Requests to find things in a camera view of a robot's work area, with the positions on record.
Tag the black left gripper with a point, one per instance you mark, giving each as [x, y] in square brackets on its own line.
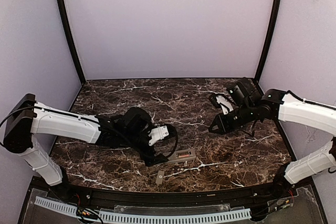
[146, 151]

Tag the black front rail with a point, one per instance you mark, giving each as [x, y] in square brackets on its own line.
[248, 196]

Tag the grey battery cover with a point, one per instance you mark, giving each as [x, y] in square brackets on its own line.
[159, 178]

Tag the white remote control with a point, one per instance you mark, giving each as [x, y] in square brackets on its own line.
[176, 159]

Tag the left white cable duct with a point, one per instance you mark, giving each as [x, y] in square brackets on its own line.
[56, 206]

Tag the white cable duct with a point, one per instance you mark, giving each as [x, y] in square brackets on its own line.
[56, 206]
[221, 217]

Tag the left black frame post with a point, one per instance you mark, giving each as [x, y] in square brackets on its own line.
[70, 41]

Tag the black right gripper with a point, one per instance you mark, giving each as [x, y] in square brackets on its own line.
[228, 119]

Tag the right black frame post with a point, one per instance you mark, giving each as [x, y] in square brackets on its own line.
[268, 39]

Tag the right white cable duct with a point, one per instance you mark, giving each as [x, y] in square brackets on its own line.
[221, 217]

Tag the black frame post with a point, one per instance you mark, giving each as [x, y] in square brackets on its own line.
[268, 39]
[70, 41]

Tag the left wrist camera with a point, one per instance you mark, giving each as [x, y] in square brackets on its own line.
[163, 132]

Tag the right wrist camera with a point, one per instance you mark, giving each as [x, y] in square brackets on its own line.
[221, 101]

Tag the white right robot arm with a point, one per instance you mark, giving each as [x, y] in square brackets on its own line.
[245, 104]

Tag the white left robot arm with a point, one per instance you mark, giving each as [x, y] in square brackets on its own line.
[134, 129]

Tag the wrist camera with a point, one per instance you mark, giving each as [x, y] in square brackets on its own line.
[221, 101]
[163, 132]

